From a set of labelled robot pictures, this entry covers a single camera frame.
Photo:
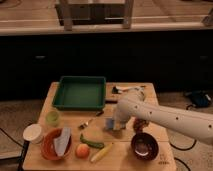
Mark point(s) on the dark brown bowl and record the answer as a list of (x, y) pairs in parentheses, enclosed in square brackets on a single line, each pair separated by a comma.
[(144, 146)]

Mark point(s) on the black marker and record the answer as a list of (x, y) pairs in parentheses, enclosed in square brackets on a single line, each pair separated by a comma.
[(110, 102)]

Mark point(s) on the green pepper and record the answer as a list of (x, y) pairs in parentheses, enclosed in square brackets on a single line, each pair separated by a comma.
[(93, 144)]

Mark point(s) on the white paper cup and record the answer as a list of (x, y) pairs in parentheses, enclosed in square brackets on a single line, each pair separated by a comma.
[(33, 133)]

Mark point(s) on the orange round fruit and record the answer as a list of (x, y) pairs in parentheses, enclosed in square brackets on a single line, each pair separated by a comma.
[(82, 151)]

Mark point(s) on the green plastic tray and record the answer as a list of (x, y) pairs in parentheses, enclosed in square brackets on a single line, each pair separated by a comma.
[(80, 93)]

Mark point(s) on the orange bowl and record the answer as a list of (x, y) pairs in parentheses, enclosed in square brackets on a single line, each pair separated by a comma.
[(47, 147)]

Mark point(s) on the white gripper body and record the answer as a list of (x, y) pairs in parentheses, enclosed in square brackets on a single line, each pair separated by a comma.
[(119, 124)]

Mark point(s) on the grey folded cloth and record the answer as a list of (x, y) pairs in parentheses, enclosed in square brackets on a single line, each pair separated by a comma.
[(61, 142)]

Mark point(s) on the dark teal bag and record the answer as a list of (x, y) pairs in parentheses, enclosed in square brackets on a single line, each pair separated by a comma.
[(199, 99)]

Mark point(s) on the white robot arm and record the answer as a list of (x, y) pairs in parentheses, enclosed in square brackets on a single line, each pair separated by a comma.
[(194, 124)]

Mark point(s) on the small green cup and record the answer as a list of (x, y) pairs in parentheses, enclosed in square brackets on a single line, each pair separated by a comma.
[(52, 118)]

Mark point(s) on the blue sponge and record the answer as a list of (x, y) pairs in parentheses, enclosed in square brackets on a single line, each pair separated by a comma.
[(109, 124)]

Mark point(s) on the brown dried cluster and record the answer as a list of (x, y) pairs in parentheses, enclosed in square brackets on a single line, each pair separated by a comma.
[(139, 125)]

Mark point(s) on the yellow corn cob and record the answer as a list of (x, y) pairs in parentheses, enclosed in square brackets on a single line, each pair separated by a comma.
[(101, 153)]

